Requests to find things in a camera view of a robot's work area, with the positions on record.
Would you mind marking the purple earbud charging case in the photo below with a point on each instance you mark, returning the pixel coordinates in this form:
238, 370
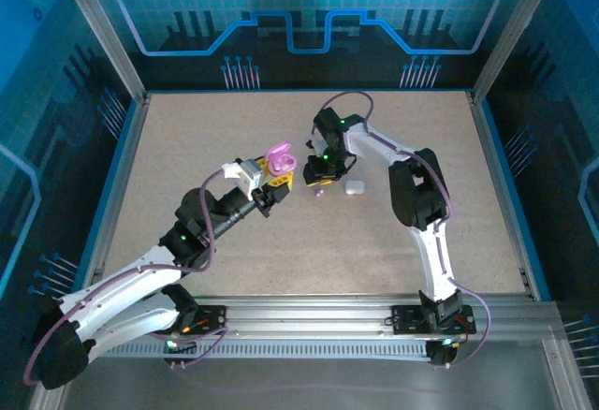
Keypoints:
281, 164

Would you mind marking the white earbud charging case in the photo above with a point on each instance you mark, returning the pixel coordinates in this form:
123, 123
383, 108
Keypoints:
355, 188

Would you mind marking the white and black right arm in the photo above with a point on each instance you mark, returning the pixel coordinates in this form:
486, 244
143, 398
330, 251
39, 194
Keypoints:
430, 251

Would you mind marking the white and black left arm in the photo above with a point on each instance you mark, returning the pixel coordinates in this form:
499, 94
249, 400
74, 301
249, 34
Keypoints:
117, 288

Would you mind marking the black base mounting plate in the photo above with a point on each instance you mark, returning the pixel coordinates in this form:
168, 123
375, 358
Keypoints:
217, 318
404, 318

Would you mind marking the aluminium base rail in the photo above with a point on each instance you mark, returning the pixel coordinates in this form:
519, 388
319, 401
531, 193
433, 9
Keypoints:
304, 311

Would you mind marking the aluminium frame post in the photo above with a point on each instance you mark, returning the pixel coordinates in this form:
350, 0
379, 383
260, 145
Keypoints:
510, 40
107, 45

